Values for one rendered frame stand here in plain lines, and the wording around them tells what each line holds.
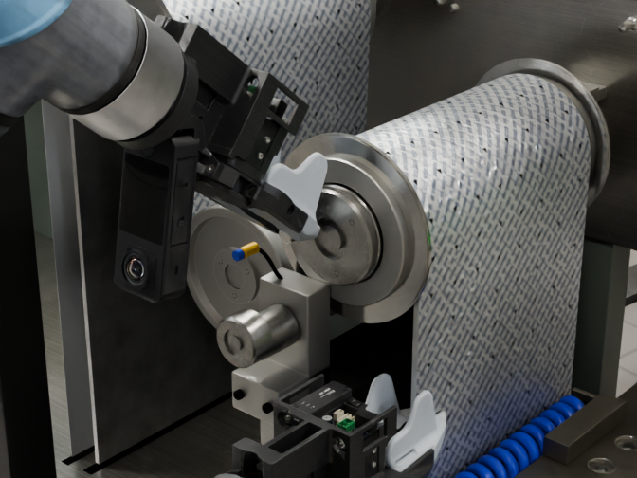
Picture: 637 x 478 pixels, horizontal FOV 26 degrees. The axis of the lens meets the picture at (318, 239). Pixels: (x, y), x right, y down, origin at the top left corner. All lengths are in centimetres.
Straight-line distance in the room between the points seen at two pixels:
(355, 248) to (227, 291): 18
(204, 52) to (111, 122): 8
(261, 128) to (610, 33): 42
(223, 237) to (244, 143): 25
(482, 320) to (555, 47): 30
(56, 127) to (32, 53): 51
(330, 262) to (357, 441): 15
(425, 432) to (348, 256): 14
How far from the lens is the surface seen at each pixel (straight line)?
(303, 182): 96
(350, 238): 100
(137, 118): 82
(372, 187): 99
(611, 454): 119
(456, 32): 133
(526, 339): 117
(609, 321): 134
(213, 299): 116
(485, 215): 105
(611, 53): 124
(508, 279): 111
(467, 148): 105
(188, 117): 87
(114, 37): 79
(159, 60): 82
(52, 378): 156
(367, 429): 95
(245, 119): 89
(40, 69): 78
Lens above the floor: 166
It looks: 24 degrees down
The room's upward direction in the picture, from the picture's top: straight up
